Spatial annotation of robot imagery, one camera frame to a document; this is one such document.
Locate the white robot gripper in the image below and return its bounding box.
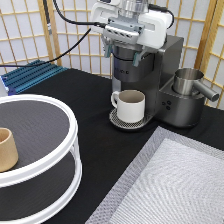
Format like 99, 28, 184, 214
90, 0, 172, 66

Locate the grey coffee machine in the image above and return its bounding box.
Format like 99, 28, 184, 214
109, 35, 204, 130

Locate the white ceramic mug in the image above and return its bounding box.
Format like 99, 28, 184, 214
111, 90, 145, 123

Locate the steel milk frother jug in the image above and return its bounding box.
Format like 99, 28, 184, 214
173, 68, 219, 102

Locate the wooden shoji folding screen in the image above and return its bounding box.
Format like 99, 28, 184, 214
0, 0, 224, 110

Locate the blue ridged metal rack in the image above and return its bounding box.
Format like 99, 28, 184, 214
2, 60, 66, 95

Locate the grey woven placemat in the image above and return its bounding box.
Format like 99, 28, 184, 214
85, 127, 224, 224

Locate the white two-tier round shelf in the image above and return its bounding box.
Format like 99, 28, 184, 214
0, 94, 82, 224

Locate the tan wooden cup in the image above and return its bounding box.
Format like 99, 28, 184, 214
0, 128, 18, 172

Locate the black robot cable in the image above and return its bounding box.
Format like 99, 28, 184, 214
0, 0, 108, 68

